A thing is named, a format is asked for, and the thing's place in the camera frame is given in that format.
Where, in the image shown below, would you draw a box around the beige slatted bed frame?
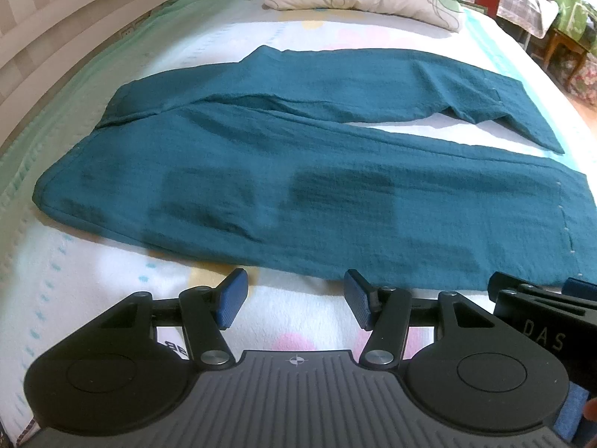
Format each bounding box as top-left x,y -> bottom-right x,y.
1,0 -> 167,147

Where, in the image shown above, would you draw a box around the teal green pants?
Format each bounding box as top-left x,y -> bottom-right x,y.
32,47 -> 596,289

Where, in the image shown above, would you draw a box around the plaid cloth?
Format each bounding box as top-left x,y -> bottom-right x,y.
497,0 -> 559,38

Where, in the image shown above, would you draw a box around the person's right hand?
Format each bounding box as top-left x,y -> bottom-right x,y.
583,398 -> 597,448

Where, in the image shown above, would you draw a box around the floral bed sheet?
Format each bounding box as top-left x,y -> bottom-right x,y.
1,0 -> 596,447

